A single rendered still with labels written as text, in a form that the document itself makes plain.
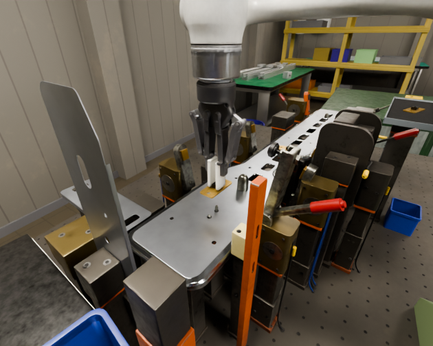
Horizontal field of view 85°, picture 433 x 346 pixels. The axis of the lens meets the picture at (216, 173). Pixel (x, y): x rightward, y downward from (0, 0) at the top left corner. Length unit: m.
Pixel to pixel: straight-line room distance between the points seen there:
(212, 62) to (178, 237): 0.36
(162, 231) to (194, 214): 0.09
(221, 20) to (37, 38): 2.06
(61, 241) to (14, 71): 1.90
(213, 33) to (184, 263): 0.41
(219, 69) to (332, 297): 0.72
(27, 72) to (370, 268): 2.39
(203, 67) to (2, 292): 0.49
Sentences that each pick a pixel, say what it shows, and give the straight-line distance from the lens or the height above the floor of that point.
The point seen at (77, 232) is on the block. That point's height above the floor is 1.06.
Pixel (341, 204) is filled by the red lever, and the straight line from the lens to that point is 0.44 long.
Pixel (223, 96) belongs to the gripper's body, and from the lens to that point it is 0.45.
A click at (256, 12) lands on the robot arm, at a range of 0.61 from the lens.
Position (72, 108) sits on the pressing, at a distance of 0.30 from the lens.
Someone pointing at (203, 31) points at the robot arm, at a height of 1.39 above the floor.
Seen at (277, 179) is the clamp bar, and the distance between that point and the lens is 0.44.
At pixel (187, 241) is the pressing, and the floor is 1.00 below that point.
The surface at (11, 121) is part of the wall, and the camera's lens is 2.34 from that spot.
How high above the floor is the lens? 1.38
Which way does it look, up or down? 30 degrees down
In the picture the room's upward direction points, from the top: straight up
